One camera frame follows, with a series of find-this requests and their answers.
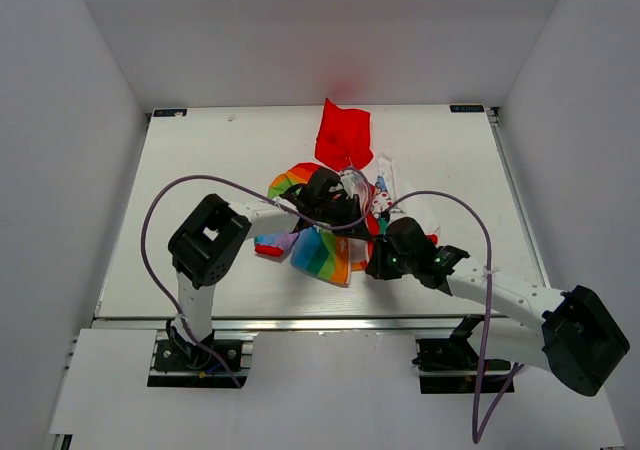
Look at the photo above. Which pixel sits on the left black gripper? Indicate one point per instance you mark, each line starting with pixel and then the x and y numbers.
pixel 352 209

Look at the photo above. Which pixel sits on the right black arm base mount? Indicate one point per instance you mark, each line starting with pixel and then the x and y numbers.
pixel 448 366

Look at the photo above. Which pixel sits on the right blue table label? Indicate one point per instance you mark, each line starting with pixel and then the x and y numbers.
pixel 466 108

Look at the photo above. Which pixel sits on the blue table label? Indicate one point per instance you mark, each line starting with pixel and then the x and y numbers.
pixel 466 108
pixel 169 113

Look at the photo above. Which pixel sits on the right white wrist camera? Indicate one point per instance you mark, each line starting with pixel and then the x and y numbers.
pixel 393 214

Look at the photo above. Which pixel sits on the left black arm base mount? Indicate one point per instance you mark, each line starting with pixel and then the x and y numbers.
pixel 178 363

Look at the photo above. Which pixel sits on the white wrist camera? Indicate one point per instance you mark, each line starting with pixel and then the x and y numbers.
pixel 393 214
pixel 355 185

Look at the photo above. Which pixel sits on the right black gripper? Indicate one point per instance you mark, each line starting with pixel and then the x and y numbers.
pixel 376 266

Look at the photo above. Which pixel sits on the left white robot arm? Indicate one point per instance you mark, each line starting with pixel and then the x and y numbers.
pixel 206 244

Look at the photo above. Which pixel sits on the left blue table label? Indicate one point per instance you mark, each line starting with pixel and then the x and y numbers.
pixel 169 113

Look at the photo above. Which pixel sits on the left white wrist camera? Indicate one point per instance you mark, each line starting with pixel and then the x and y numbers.
pixel 355 185

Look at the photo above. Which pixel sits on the red rainbow kids jacket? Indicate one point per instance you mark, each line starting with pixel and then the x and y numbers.
pixel 343 142

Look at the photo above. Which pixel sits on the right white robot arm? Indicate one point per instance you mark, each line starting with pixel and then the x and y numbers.
pixel 570 334

